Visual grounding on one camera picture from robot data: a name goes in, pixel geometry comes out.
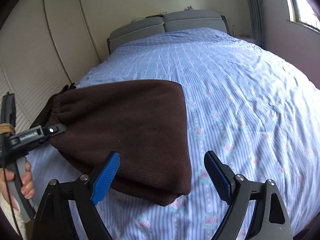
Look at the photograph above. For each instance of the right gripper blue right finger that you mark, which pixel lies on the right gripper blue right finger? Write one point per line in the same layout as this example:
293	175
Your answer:
269	220

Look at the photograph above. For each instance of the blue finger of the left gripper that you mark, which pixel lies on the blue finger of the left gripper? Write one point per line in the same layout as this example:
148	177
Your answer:
56	129

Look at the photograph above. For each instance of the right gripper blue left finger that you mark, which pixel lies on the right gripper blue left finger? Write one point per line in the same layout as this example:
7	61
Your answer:
54	219

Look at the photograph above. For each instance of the dark brown knit pants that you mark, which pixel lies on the dark brown knit pants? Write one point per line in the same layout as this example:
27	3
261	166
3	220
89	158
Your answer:
145	121

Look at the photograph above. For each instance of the person's left hand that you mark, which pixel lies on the person's left hand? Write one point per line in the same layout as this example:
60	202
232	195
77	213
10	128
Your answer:
24	191

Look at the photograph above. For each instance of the black folded clothes pile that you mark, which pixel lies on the black folded clothes pile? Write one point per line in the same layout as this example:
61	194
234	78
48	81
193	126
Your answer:
68	87

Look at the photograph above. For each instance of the cream louvered wardrobe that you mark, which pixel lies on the cream louvered wardrobe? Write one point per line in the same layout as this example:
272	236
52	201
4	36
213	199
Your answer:
45	45

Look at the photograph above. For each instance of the blue floral bed sheet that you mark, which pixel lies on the blue floral bed sheet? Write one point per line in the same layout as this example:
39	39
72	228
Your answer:
257	112

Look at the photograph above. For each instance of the grey padded headboard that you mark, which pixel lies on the grey padded headboard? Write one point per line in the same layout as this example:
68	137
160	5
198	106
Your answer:
174	21

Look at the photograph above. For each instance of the white bedside table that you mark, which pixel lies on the white bedside table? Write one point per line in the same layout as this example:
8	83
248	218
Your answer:
246	38

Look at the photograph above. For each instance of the grey-green curtain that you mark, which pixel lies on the grey-green curtain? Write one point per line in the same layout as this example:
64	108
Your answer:
256	21

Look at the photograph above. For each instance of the window with frame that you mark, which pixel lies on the window with frame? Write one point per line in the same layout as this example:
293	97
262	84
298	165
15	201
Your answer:
302	13

